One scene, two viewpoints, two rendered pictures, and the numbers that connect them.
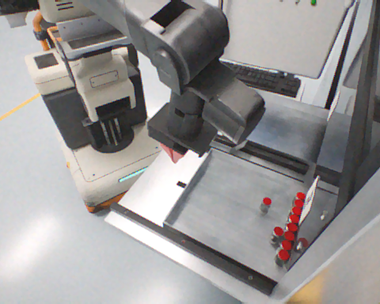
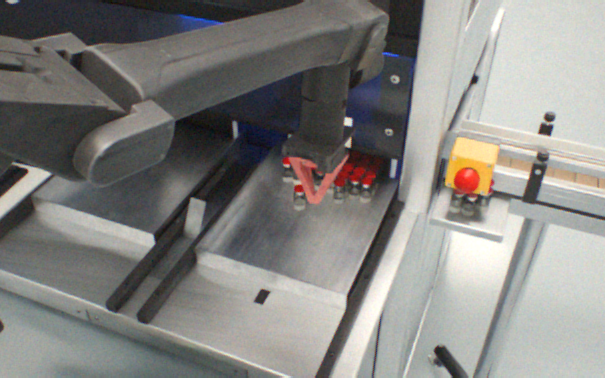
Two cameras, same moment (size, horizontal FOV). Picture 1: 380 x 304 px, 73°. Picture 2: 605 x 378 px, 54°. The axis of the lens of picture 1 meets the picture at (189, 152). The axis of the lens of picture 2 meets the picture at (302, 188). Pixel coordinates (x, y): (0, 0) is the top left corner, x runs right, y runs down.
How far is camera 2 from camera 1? 76 cm
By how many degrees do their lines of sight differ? 65
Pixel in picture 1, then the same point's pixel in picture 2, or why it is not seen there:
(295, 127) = not seen: hidden behind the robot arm
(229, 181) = (253, 239)
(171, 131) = (339, 138)
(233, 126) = (379, 58)
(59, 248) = not seen: outside the picture
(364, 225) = (459, 16)
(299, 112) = not seen: hidden behind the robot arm
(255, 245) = (348, 216)
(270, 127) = (135, 189)
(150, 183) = (261, 342)
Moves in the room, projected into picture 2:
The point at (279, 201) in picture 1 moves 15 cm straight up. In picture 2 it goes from (283, 191) to (281, 125)
